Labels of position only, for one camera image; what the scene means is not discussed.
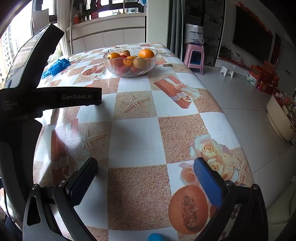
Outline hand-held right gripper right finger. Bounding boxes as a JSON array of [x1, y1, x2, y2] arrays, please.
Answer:
[[193, 157, 270, 241]]

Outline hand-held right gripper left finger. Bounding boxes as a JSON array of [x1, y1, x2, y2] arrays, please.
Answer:
[[22, 158, 99, 241]]

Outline clear glass bowl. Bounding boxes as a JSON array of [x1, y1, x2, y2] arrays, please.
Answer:
[[103, 47, 158, 78]]

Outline pale yellow pear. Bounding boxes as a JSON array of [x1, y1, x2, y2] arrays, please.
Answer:
[[133, 58, 147, 69]]

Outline crumpled blue disposable gloves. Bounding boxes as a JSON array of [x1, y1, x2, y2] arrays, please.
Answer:
[[42, 58, 70, 79]]

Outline printed checkered tablecloth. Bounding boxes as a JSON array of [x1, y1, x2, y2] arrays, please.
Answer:
[[32, 42, 255, 241]]

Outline white low cabinet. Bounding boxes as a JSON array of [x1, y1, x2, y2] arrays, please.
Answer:
[[66, 13, 147, 55]]

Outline small orange mandarin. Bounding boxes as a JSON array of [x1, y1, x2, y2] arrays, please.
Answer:
[[124, 56, 138, 67]]

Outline small white step stool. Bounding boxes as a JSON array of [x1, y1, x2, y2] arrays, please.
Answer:
[[220, 65, 236, 77]]

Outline white television stand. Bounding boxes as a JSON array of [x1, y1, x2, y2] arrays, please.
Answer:
[[216, 57, 252, 77]]

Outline stack of red gift boxes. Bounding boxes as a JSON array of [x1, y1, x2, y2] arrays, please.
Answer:
[[246, 61, 281, 95]]

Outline pink plastic stool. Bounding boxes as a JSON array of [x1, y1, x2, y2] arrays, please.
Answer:
[[184, 44, 205, 75]]

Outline white shopping bag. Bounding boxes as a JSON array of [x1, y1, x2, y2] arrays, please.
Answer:
[[184, 23, 205, 45]]

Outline grey curtain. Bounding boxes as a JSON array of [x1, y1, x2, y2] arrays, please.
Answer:
[[166, 0, 185, 61]]

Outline black wall television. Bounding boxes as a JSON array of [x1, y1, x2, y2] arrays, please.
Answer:
[[232, 5, 274, 56]]

